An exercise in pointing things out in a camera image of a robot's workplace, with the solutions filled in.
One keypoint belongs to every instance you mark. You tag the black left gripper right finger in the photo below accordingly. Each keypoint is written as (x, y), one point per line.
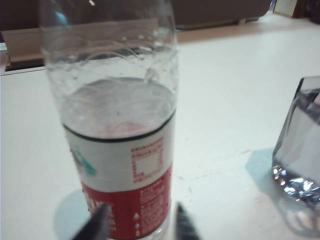
(186, 225)

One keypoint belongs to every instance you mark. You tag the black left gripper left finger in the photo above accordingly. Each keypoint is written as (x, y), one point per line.
(98, 222)

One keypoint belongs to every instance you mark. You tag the clear water bottle red label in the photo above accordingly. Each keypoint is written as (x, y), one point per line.
(117, 155)

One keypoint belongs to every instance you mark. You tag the transparent grey faceted mug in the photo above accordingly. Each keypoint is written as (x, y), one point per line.
(300, 140)

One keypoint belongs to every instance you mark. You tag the brown fabric desk divider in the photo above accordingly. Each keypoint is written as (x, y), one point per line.
(212, 10)

